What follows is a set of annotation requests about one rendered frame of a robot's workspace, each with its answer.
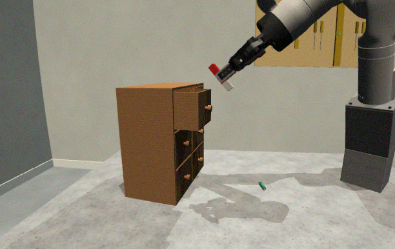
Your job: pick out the brown wooden chest of drawers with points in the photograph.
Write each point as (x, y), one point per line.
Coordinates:
(146, 132)

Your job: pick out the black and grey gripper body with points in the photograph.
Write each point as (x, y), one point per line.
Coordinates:
(274, 33)

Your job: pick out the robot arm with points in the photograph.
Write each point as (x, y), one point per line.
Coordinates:
(376, 46)

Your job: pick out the green aaa battery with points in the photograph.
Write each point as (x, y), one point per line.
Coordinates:
(262, 185)

